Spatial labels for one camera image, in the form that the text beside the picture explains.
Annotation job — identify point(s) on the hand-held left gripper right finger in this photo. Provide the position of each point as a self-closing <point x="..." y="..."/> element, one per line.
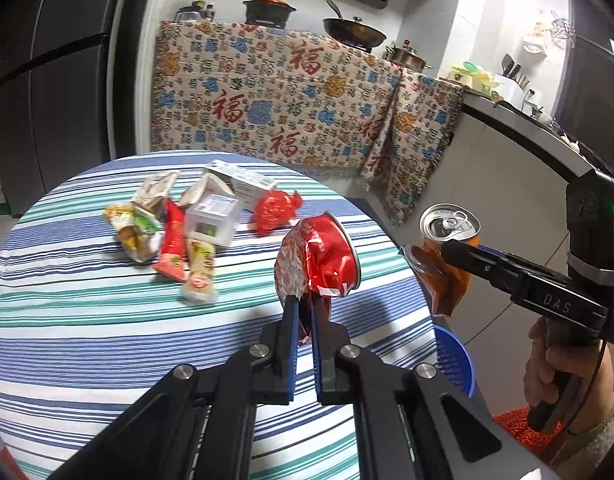
<point x="318" y="340"/>

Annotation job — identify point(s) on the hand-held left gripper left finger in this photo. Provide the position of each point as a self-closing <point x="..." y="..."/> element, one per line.
<point x="289" y="340"/>

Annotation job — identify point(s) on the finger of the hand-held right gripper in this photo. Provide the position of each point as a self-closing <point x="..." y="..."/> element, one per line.
<point x="482" y="270"/>
<point x="502" y="257"/>

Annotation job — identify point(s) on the orange drink can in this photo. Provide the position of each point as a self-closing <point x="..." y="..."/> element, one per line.
<point x="444" y="292"/>
<point x="449" y="225"/>

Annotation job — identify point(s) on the silver foil wrapper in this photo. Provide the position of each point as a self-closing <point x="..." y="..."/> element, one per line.
<point x="288" y="265"/>

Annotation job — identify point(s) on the crushed red can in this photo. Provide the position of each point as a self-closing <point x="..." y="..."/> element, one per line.
<point x="332" y="255"/>

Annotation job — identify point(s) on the blue plastic basket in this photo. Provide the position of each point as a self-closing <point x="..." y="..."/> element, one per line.
<point x="454" y="360"/>

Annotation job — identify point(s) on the clear plastic box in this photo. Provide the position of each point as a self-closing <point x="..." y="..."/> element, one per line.
<point x="212" y="217"/>

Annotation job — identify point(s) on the floral tissue packet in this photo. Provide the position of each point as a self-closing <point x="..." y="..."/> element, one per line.
<point x="157" y="190"/>

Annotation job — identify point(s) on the person's right forearm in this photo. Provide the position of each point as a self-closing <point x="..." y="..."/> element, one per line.
<point x="604" y="432"/>

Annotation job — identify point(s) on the person's right hand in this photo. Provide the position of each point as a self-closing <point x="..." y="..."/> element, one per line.
<point x="537" y="370"/>

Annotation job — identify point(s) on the kitchen counter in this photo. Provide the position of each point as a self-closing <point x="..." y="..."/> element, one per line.
<point x="512" y="160"/>

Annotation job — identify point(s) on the beige snack packet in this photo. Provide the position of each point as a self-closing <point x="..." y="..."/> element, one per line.
<point x="199" y="270"/>

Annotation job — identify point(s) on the crumpled red foil wrapper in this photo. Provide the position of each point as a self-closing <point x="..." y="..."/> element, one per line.
<point x="274" y="210"/>

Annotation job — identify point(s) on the red snack packet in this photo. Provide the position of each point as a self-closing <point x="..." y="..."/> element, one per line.
<point x="172" y="245"/>

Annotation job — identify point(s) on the red floor mat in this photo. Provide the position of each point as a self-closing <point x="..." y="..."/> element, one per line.
<point x="517" y="425"/>

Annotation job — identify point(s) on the green white carton box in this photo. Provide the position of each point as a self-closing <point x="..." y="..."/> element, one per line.
<point x="247" y="185"/>

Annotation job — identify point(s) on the white knife block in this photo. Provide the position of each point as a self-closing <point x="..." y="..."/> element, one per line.
<point x="512" y="85"/>

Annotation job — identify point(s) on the flattened white carton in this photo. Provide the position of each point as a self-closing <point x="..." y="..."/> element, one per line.
<point x="197" y="190"/>

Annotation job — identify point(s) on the yellow green food containers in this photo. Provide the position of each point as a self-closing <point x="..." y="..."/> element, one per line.
<point x="469" y="77"/>

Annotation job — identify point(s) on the yellow green snack packet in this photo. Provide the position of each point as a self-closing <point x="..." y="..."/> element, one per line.
<point x="132" y="230"/>

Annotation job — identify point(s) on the hanging plastic bag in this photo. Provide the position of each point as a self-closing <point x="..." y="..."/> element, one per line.
<point x="537" y="35"/>

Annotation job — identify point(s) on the steel pot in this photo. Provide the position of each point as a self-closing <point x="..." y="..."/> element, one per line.
<point x="407" y="57"/>

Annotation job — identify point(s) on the patterned counter cloth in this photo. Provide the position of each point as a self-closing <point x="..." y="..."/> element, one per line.
<point x="297" y="110"/>

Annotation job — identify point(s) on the black wok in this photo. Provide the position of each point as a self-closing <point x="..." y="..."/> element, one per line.
<point x="354" y="30"/>

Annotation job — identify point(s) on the black clay pot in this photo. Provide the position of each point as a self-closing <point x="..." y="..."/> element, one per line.
<point x="268" y="12"/>

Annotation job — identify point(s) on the dark grey refrigerator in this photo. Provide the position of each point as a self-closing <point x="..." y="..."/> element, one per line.
<point x="72" y="85"/>

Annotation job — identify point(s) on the yellow cap bottle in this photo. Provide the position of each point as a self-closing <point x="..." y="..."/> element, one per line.
<point x="201" y="4"/>

